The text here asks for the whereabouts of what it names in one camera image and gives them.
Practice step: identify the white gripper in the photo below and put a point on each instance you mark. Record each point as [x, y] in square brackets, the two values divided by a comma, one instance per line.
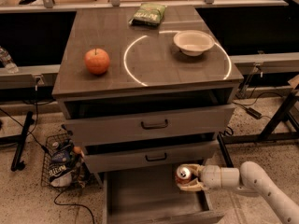
[212, 174]

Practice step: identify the red coke can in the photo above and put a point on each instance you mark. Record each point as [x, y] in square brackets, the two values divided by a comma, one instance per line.
[183, 175]

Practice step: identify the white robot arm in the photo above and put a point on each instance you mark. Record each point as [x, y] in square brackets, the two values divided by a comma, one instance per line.
[249, 178]

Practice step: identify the middle grey drawer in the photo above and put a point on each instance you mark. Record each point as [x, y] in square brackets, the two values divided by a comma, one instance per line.
[99, 163]

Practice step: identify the grey drawer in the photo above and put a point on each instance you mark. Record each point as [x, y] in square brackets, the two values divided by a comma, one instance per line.
[149, 195]
[99, 163]
[146, 126]

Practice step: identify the bottom grey drawer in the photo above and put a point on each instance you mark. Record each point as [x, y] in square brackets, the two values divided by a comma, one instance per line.
[149, 195]

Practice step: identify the grey drawer cabinet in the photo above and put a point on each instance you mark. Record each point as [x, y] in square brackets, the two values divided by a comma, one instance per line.
[147, 73]

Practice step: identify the top grey drawer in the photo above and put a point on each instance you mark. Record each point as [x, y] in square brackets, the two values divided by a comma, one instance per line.
[146, 126]

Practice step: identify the black power adapter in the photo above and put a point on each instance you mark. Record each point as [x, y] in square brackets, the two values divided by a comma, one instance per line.
[254, 113]

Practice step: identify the white bowl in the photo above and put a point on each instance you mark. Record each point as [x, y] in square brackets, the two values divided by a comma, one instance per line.
[193, 42]

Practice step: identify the blue chip bag in basket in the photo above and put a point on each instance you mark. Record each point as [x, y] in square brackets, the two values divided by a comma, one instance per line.
[60, 170]

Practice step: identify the red apple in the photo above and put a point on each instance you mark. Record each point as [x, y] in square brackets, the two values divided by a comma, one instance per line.
[97, 61]

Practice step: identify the green chip bag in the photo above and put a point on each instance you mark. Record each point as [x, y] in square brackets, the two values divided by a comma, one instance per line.
[150, 14]

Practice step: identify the black left table leg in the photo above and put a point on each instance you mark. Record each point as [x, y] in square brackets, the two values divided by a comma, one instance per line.
[17, 164]

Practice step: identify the clear plastic water bottle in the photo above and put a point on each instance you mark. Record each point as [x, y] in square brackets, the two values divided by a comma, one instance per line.
[7, 61]

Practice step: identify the black right table frame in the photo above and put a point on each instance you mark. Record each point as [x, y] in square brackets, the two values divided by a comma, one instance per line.
[267, 135]

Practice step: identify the black wire basket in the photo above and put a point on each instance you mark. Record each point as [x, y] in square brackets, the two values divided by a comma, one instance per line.
[80, 174]

